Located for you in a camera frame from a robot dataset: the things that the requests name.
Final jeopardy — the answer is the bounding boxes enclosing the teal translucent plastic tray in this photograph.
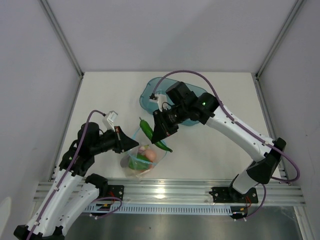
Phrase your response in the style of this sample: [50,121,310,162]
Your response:
[139,77,207,115]

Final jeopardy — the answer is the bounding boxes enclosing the green bell pepper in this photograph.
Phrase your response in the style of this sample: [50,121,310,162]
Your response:
[128,153,151,171]

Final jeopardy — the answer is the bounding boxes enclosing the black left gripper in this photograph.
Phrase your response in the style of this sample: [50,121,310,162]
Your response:
[91,125,139,155]

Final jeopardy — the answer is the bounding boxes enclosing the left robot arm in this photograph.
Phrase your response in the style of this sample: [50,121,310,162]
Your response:
[13,122,139,240]

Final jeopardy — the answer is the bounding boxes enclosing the white slotted cable duct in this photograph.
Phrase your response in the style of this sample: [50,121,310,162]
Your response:
[79,204,232,215]

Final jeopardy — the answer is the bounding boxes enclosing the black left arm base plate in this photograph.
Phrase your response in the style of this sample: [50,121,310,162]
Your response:
[106,185,125,200]

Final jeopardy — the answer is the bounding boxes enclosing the left aluminium frame post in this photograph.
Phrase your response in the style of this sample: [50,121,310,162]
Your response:
[38,0,84,79]

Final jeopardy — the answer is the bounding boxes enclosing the aluminium mounting rail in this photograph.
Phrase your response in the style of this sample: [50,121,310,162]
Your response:
[108,178,306,207]

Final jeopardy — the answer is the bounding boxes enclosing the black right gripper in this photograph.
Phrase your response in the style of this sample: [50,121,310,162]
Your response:
[152,103,189,144]

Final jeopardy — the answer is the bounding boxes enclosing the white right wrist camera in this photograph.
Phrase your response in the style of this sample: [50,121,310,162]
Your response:
[149,93,169,112]

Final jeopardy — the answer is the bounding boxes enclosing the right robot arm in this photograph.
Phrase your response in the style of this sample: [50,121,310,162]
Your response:
[150,81,287,202]

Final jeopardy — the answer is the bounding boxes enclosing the brown egg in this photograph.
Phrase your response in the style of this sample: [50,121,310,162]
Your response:
[144,149,157,162]

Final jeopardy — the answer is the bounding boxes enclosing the aluminium frame post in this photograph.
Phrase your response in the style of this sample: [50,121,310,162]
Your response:
[38,0,84,79]
[255,0,307,80]

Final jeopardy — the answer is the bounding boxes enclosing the right aluminium frame post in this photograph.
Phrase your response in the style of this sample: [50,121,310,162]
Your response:
[255,0,307,80]

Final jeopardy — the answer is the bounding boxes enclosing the purple eggplant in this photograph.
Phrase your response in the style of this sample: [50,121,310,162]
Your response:
[120,144,149,168]

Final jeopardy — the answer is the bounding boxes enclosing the clear zip top bag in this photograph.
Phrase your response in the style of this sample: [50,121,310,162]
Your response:
[120,127,170,179]

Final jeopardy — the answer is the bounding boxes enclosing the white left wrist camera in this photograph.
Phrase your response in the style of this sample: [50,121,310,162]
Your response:
[102,110,118,131]

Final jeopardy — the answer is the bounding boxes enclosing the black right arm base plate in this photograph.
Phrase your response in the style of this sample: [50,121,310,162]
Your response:
[209,186,259,204]

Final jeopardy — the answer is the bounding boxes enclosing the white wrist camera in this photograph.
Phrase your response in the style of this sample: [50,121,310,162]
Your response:
[149,93,169,112]
[102,110,118,131]

